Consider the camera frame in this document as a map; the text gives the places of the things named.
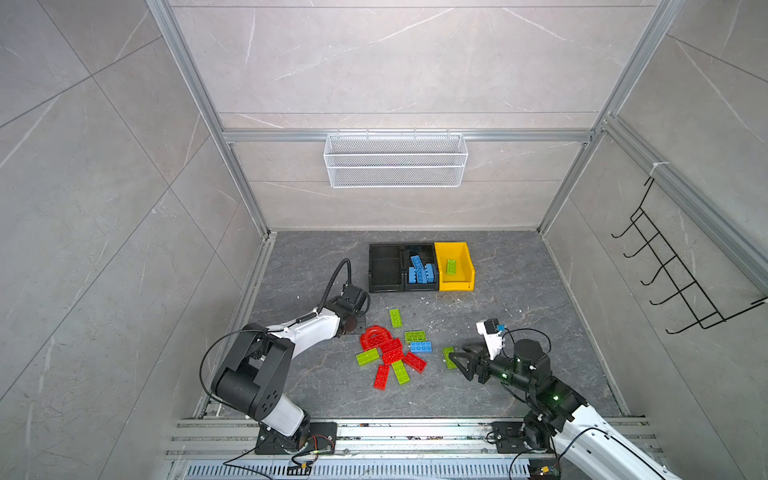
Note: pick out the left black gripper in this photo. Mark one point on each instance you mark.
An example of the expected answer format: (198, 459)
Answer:
(363, 312)

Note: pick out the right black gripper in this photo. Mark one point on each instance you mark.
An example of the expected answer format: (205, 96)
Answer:
(475, 359)

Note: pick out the black bin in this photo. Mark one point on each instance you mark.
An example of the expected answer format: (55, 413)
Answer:
(385, 268)
(426, 252)

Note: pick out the yellow plastic bin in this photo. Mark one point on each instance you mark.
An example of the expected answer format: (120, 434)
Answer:
(464, 279)

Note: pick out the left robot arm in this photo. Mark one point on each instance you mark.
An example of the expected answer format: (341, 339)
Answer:
(252, 376)

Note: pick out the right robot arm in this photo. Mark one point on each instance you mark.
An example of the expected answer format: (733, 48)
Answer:
(559, 418)

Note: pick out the red arch lego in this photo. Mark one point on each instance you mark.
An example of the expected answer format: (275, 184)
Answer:
(373, 337)

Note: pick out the red lego lower right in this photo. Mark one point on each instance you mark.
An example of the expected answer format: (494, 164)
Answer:
(415, 362)

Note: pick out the red lego block center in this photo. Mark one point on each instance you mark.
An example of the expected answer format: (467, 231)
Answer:
(391, 351)

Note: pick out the red lego lower left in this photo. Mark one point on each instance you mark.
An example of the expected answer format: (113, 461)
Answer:
(381, 377)

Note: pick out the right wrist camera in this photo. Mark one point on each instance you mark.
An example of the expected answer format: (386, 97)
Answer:
(493, 335)

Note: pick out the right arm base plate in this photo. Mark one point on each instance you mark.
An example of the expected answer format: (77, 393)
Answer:
(519, 437)

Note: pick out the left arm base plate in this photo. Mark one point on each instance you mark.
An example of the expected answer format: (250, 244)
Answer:
(270, 441)

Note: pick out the white wire mesh basket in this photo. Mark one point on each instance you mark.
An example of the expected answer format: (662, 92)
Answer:
(389, 160)

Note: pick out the black wire hook rack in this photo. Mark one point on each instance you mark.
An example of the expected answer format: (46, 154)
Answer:
(683, 282)

